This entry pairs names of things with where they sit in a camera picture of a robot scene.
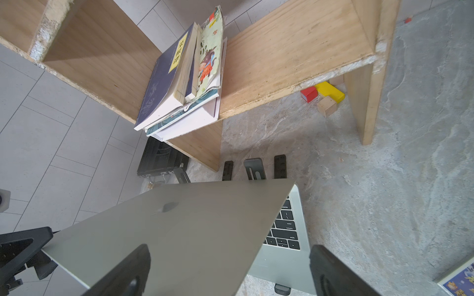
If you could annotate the natural wooden toy block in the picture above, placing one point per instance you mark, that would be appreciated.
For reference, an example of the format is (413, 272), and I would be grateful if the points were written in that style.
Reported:
(327, 106)

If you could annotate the colourful card box near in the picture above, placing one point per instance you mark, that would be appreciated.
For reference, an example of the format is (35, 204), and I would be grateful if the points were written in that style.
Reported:
(459, 280)

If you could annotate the open black tool case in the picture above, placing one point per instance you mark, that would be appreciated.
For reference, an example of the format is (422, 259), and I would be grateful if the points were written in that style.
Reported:
(160, 160)

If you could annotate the red toy block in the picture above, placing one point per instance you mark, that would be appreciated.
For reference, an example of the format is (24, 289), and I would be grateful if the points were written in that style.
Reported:
(309, 94)

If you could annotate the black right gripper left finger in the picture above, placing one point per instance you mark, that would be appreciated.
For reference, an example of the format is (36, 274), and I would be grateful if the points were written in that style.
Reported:
(128, 278)

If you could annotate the yellow toy block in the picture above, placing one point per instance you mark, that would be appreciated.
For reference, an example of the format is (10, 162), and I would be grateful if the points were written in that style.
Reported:
(325, 89)

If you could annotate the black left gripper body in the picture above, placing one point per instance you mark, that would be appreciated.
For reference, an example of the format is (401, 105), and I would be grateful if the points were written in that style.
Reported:
(21, 250)

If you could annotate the wooden two-tier shelf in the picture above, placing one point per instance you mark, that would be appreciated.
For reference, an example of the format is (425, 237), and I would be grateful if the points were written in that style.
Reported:
(96, 48)

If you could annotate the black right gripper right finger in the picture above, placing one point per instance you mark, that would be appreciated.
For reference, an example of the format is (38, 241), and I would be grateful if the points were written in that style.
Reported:
(333, 278)

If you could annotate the black laptop stand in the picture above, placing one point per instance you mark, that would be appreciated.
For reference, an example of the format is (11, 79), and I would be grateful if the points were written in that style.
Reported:
(255, 171)

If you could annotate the dark blue book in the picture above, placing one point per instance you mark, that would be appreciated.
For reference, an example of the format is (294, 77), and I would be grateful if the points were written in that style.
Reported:
(166, 89)

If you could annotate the green illustrated children's book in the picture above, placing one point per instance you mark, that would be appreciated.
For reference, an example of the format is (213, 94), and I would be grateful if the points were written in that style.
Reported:
(207, 63)

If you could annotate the silver laptop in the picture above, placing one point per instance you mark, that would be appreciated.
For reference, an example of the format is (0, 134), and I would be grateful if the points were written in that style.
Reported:
(203, 238)

